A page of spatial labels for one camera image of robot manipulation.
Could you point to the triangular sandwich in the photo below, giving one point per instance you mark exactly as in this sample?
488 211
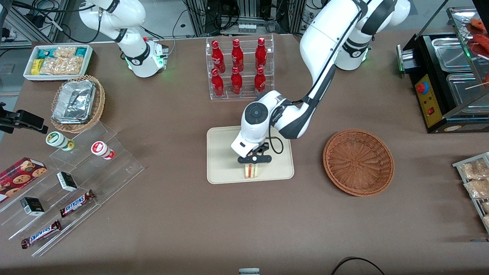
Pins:
252 171

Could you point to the white power strip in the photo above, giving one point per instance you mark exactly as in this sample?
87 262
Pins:
247 28

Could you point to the yellow snack packet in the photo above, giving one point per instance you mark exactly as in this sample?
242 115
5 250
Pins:
36 67

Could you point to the beige plastic tray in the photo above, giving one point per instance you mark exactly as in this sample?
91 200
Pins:
221 160

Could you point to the red sausage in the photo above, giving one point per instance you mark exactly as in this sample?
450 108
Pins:
478 25
482 42

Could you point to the white plastic snack bin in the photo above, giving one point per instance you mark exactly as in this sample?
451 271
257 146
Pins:
28 75

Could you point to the small clear cracker bag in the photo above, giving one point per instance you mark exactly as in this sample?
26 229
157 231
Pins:
65 52

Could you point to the black food warmer appliance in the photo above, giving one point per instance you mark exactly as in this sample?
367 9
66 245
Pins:
431 99

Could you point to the red lid snack cup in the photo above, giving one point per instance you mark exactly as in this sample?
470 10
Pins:
101 149

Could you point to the clear acrylic step shelf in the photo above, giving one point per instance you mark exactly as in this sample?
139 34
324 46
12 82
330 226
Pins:
110 172

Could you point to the clear bag of pastries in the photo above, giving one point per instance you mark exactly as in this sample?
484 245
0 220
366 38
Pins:
475 170
486 221
485 207
479 188

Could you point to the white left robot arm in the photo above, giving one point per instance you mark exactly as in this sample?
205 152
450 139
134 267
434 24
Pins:
324 38

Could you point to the clear acrylic bottle rack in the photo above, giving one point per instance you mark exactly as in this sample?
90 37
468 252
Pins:
248 95

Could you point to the light wicker basket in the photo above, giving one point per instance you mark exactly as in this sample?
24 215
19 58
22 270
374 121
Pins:
98 105

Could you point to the large clear cracker bag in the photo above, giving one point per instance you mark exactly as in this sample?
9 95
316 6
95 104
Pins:
63 65

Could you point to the brown wicker basket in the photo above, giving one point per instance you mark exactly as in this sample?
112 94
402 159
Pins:
359 162

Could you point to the aluminium frame rack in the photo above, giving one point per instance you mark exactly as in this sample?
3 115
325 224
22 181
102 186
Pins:
198 17

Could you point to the black camera clamp mount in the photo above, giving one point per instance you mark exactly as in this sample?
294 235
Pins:
26 119

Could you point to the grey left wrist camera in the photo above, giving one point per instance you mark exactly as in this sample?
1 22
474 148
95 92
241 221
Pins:
254 159

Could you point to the aluminium foil container stack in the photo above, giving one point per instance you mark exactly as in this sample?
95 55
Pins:
74 101

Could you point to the red cookie box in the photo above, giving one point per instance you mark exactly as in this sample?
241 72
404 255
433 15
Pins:
19 175

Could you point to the red cola bottle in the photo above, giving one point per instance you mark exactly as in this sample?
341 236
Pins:
259 83
237 56
261 53
236 83
217 84
217 57

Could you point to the tray of packaged pastries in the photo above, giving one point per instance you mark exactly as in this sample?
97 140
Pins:
473 202

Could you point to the small black box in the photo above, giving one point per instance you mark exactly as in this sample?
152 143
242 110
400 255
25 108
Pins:
32 206
67 181

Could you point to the snickers chocolate bar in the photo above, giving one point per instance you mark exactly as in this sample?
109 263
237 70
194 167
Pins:
41 234
76 203

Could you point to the green lid snack cup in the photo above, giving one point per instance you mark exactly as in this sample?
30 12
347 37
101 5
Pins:
56 139

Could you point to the teal snack packet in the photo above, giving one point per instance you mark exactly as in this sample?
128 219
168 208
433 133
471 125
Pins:
46 53
81 51

